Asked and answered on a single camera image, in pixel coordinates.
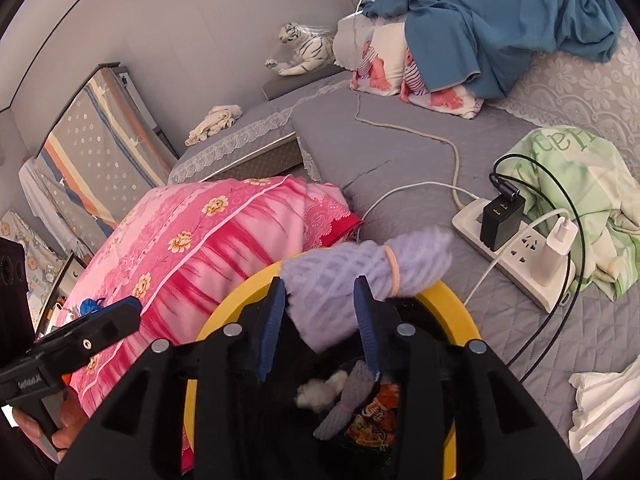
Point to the white power strip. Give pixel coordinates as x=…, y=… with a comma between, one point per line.
x=520, y=255

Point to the blue curtain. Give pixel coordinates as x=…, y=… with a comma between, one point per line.
x=475, y=10

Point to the white crumpled cloth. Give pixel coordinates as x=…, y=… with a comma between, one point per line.
x=600, y=400

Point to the baby print pillow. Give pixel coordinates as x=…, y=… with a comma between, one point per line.
x=445, y=100
x=380, y=60

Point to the grey bolster pillow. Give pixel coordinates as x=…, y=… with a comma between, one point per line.
x=290, y=85

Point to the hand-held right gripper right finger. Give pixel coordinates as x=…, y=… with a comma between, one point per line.
x=367, y=330

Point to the black charger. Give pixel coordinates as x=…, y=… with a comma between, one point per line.
x=500, y=220

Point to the white tissue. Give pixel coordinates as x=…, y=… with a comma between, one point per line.
x=317, y=390

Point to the grey quilted mattress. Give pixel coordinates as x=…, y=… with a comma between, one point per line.
x=400, y=160

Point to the yellow round bin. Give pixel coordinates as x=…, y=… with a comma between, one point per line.
x=452, y=310

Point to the white foam fruit net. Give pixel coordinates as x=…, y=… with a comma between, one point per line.
x=350, y=395

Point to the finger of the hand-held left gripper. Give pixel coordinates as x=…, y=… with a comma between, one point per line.
x=100, y=325

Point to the grey bed with lace trim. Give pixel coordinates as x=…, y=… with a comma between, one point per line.
x=250, y=120

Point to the striped grey cloth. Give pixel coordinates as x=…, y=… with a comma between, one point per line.
x=100, y=150

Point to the white charger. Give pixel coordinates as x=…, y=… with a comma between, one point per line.
x=560, y=240

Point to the white cloth cover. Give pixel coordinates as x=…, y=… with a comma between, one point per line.
x=35, y=190

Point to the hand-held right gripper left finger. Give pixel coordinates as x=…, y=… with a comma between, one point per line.
x=270, y=330

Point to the white tiger plush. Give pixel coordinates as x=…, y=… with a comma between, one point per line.
x=305, y=50

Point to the orange snack wrapper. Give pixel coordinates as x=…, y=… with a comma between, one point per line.
x=375, y=415

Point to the light green cloth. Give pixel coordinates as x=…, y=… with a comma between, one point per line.
x=575, y=175

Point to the person's left hand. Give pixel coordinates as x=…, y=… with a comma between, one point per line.
x=70, y=420

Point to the cartoon printed cloth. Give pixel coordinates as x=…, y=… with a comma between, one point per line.
x=37, y=265

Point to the blue wrapper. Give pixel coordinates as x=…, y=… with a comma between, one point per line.
x=90, y=306

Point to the pink floral blanket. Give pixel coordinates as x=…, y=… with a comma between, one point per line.
x=200, y=240

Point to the cream crumpled cloth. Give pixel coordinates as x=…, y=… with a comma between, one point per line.
x=212, y=125

